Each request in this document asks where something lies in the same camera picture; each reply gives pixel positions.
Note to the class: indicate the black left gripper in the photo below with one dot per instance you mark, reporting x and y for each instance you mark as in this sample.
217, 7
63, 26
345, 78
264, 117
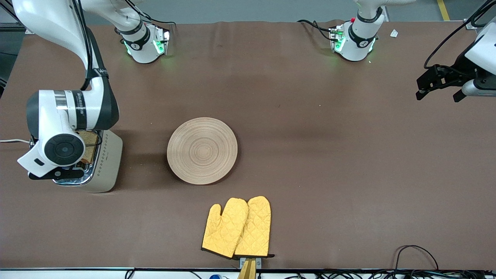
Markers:
458, 72

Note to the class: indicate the round wooden plate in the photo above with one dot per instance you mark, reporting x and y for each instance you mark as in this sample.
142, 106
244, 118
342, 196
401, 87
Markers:
201, 151

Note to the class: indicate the brown bread slice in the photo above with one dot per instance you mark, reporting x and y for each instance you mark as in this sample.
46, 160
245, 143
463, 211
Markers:
91, 153

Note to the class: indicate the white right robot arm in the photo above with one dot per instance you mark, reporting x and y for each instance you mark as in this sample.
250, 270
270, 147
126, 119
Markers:
58, 116

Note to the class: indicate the beige chrome two-slot toaster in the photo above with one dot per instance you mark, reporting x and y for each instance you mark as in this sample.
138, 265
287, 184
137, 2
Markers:
106, 170

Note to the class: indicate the white paper scrap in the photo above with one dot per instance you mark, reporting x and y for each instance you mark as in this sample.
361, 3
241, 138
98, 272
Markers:
394, 33

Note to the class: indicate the brown table cover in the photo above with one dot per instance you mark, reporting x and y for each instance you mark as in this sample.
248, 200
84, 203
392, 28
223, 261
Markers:
310, 116

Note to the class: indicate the yellow quilted oven mitt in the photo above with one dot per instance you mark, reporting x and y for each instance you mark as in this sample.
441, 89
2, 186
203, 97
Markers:
223, 232
255, 228

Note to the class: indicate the blue round object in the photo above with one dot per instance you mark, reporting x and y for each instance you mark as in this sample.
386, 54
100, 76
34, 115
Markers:
216, 276

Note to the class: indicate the aluminium frame profile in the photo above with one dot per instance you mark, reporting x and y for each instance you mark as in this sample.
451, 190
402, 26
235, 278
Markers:
471, 24
11, 27

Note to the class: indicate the grey metal bracket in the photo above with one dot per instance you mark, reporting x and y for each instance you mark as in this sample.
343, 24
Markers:
259, 262

